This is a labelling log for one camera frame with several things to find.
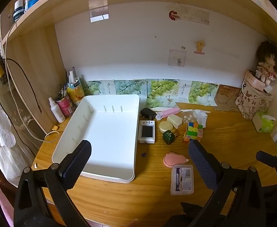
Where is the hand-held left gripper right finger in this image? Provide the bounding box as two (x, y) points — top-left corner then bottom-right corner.
(188, 139), (268, 227)

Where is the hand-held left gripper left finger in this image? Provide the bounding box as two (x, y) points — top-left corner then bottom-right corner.
(14, 140), (92, 227)

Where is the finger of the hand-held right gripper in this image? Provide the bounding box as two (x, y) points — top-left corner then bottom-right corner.
(256, 150), (277, 190)

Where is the labelled clear plastic box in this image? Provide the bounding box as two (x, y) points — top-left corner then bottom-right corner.
(171, 164), (195, 196)

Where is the multicolour puzzle cube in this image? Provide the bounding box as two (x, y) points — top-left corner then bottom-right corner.
(183, 122), (204, 142)

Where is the green cosmetic jar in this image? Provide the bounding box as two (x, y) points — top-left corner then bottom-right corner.
(162, 130), (178, 145)

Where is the white storage tray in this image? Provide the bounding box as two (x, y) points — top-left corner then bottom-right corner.
(52, 95), (141, 183)

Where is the small clear plastic box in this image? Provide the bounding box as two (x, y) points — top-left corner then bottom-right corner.
(182, 110), (198, 123)

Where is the round compact case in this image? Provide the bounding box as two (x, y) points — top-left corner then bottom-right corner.
(159, 121), (176, 133)

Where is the white electronic device with screen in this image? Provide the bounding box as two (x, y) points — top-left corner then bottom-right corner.
(138, 120), (156, 144)

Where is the green tissue box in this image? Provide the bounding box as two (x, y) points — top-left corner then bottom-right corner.
(252, 112), (276, 133)

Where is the small white carton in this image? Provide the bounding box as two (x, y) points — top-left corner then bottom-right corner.
(195, 110), (211, 128)

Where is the white soap bar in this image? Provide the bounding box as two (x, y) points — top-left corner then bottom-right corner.
(167, 115), (183, 128)

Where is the white spray bottle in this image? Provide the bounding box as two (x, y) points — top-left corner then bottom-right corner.
(48, 97), (66, 123)

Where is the white paper strip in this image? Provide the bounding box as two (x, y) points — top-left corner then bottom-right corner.
(180, 109), (211, 114)

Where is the red can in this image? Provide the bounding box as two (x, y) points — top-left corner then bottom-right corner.
(55, 95), (74, 118)

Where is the printed fabric bag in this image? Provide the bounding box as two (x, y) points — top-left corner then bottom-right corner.
(235, 76), (272, 120)

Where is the pink hair roller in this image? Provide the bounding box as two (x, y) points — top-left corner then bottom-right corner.
(156, 107), (180, 120)

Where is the yellow carton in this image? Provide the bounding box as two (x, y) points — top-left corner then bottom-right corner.
(67, 80), (85, 106)

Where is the brown paper sheet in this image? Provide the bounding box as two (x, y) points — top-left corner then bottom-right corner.
(215, 85), (243, 112)

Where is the black power adapter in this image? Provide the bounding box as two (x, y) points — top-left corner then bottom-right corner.
(141, 108), (157, 120)

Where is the pink round box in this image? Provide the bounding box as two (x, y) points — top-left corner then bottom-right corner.
(246, 70), (268, 92)

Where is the white lace curtain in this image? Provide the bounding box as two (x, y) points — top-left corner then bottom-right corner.
(0, 52), (35, 180)

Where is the brown-haired rag doll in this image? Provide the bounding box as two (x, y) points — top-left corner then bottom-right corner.
(255, 41), (277, 86)

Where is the clear square sticker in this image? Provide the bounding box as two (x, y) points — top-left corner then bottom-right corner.
(169, 49), (187, 67)

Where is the yellow bear sticker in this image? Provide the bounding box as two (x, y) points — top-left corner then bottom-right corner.
(194, 41), (205, 54)

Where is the long clear tape strip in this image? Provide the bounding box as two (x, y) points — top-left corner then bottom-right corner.
(178, 7), (210, 25)

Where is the clear tape patch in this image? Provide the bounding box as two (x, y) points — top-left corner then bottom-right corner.
(88, 0), (109, 23)

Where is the wooden shelf unit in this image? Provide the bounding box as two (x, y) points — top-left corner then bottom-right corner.
(0, 0), (277, 145)

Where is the dark bottle with white cap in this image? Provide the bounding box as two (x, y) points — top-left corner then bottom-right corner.
(13, 0), (26, 22)

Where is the blue and white jar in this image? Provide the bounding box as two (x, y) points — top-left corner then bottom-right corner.
(25, 0), (44, 11)

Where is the white cable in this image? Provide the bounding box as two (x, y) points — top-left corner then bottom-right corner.
(0, 24), (60, 144)

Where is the black cable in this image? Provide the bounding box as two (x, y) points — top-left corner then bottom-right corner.
(0, 58), (42, 114)

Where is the red wall sticker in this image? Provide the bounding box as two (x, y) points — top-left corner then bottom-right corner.
(168, 10), (179, 22)

